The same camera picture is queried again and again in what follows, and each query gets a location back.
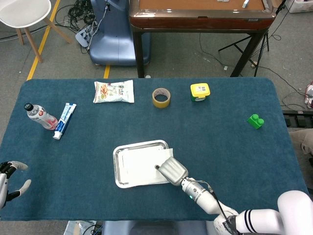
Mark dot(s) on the single blue-backed mahjong tile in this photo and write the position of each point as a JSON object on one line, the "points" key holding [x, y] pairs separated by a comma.
{"points": [[245, 3]]}

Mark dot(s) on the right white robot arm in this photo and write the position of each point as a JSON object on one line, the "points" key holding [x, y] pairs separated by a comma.
{"points": [[203, 198]]}

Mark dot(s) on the brown mahjong table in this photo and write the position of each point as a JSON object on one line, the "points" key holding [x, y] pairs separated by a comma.
{"points": [[195, 22]]}

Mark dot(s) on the rectangular steel tray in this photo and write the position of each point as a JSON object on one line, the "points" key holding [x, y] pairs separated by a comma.
{"points": [[118, 171]]}

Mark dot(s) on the beige fabric bundle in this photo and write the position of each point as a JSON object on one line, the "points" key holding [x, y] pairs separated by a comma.
{"points": [[302, 140]]}

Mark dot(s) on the white chair wooden legs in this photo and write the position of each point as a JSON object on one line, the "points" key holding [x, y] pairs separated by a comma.
{"points": [[22, 12]]}

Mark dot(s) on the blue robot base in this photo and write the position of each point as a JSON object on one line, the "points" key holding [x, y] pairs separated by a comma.
{"points": [[115, 41]]}

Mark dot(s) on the grey power strip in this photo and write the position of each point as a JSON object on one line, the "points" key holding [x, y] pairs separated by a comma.
{"points": [[82, 36]]}

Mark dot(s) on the blue grey robot torso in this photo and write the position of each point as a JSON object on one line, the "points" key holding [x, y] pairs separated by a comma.
{"points": [[146, 228]]}

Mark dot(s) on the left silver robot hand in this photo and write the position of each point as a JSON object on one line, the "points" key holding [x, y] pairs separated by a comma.
{"points": [[3, 181]]}

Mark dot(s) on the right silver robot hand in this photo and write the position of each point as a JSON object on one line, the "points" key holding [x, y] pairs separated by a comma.
{"points": [[173, 171]]}

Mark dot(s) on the green container yellow lid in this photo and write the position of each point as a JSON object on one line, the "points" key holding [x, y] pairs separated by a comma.
{"points": [[200, 89]]}

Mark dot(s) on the blue white toothpaste tube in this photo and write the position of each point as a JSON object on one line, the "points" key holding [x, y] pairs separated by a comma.
{"points": [[64, 121]]}

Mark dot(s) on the clear plastic bag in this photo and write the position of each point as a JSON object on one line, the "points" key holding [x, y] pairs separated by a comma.
{"points": [[75, 227]]}

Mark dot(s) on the pink drink bottle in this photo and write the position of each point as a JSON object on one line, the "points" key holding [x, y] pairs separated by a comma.
{"points": [[40, 116]]}

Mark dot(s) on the red white power strip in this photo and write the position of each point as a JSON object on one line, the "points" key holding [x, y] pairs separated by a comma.
{"points": [[310, 94]]}

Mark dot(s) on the black tripod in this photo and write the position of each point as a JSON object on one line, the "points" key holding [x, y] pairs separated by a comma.
{"points": [[234, 44]]}

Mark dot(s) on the white snack bag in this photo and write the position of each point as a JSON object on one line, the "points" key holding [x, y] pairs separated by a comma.
{"points": [[113, 91]]}

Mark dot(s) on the green building block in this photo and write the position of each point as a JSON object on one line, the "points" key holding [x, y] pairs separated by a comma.
{"points": [[255, 122]]}

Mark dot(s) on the yellow tape roll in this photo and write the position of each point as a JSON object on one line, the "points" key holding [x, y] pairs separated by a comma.
{"points": [[161, 104]]}

